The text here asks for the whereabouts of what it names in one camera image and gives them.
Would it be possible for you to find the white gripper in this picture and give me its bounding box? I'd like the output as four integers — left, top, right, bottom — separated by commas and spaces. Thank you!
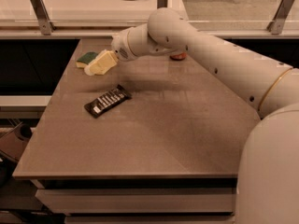
84, 29, 131, 76

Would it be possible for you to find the green and yellow sponge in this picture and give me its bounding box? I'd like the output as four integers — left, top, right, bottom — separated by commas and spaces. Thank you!
76, 51, 97, 68

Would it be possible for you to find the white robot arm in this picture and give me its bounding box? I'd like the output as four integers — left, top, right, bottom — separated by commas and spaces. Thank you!
84, 7, 299, 224

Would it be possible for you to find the black candy bar wrapper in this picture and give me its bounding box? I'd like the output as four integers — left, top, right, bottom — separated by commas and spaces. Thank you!
84, 85, 132, 119

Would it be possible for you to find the red cola can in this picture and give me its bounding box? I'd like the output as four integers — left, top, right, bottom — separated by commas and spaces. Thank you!
170, 52, 187, 61

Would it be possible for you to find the glass barrier panel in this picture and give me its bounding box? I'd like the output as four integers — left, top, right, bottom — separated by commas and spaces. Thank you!
0, 0, 299, 31

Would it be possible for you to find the dark chair at left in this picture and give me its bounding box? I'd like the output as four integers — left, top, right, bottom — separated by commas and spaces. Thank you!
0, 123, 32, 186

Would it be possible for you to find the grey drawer front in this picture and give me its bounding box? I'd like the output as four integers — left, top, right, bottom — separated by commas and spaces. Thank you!
36, 188, 235, 214

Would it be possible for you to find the left metal rail bracket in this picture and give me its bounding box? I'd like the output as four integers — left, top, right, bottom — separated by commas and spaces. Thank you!
30, 0, 54, 35

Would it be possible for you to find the metal rail bracket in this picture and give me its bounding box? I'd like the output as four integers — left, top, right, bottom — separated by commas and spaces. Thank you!
157, 0, 168, 8
30, 0, 54, 35
267, 0, 295, 35

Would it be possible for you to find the middle metal rail bracket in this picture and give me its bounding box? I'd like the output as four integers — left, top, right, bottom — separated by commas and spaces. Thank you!
157, 0, 168, 8

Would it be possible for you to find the right metal rail bracket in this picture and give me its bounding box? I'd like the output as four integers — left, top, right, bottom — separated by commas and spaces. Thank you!
267, 0, 295, 35

